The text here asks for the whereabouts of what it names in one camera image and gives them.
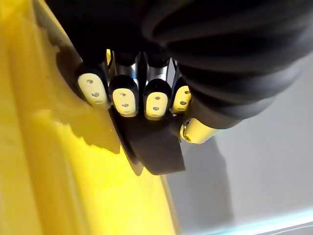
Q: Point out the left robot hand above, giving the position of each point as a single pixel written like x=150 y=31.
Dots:
x=220 y=61

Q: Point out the black plastic housing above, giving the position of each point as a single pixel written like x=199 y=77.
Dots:
x=156 y=149

